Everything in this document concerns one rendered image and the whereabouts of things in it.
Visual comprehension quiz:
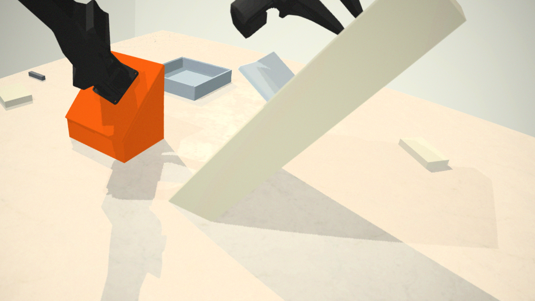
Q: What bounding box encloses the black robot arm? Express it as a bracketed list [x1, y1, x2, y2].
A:
[18, 0, 139, 105]

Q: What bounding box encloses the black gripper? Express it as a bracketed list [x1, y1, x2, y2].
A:
[230, 0, 363, 39]

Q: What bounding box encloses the dark grey rectangular bar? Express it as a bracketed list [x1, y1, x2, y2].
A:
[28, 71, 46, 81]

